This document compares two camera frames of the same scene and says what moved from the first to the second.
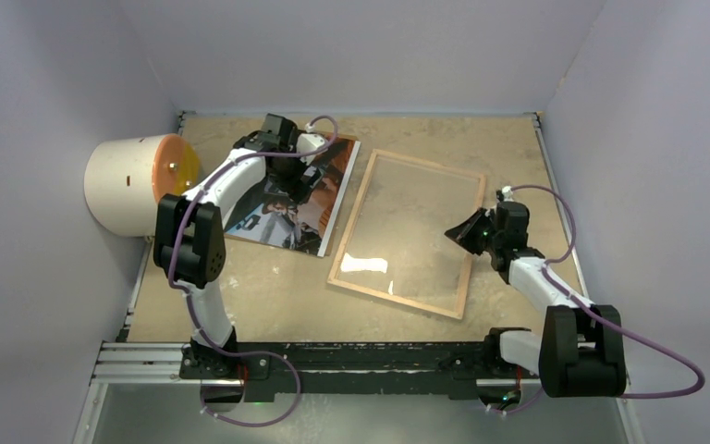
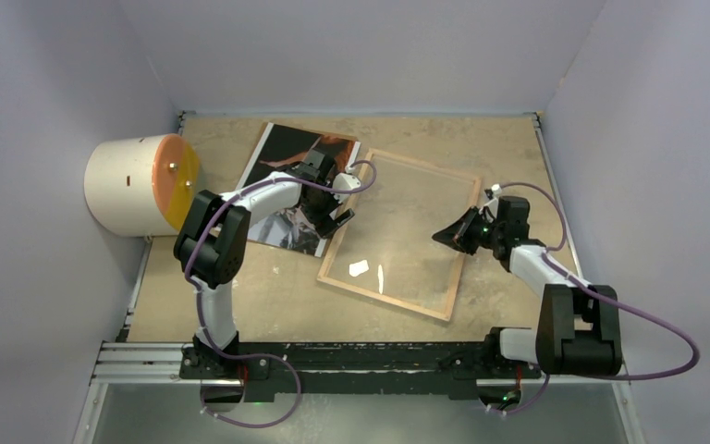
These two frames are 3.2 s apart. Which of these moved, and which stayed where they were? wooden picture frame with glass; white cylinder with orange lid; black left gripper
Moved: black left gripper
Stayed: wooden picture frame with glass; white cylinder with orange lid
